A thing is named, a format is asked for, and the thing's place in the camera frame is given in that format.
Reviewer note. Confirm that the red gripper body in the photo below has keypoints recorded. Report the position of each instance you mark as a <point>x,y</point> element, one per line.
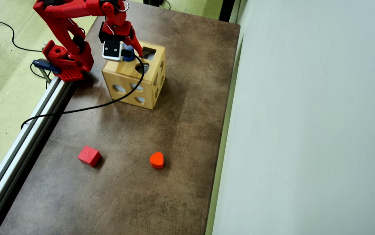
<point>126,31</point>

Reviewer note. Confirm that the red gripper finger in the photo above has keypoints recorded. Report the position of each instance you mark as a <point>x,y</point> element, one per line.
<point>136,45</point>

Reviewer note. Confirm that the blue cylinder block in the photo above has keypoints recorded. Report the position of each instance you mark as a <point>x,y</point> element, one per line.
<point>128,55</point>

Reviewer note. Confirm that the red robot arm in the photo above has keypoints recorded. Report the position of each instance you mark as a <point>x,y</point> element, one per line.
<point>76,8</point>

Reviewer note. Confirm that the wooden shape sorter box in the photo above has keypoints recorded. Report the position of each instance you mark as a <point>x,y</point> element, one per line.
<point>125,73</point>

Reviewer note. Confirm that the black furniture foot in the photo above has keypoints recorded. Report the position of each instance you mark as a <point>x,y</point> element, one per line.
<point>153,2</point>

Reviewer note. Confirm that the blue table clamp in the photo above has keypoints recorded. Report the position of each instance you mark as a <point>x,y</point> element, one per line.
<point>45,64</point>

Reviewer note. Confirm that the orange heart block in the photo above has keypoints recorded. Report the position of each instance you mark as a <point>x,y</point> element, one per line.
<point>156,160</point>

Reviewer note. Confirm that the red cube block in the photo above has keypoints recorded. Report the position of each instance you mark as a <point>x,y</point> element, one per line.
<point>89,156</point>

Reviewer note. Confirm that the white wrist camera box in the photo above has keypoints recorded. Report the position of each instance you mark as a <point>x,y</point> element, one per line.
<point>111,50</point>

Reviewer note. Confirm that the dark vertical post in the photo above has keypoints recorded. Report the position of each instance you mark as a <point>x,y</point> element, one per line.
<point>226,9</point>

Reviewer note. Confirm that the aluminium profile rail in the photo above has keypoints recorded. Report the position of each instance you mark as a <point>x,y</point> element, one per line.
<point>17,150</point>

